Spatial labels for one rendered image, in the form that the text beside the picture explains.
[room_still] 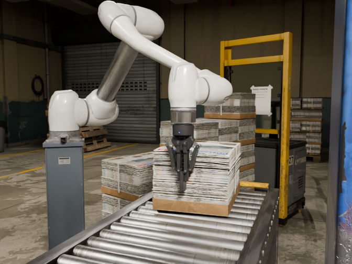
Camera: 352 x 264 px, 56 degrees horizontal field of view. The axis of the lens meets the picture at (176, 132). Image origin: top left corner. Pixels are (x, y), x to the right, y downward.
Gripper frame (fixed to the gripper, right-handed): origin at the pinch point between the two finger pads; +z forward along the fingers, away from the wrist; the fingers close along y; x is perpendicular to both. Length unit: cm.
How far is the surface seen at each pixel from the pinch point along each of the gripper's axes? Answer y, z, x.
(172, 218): 3.0, 13.3, 2.5
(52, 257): 21.3, 12.9, 42.4
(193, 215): -2.6, 13.5, -3.8
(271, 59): -8, -68, -225
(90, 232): 22.2, 12.9, 24.3
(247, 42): 17, -88, -234
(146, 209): 16.5, 13.4, -3.9
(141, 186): 51, 23, -66
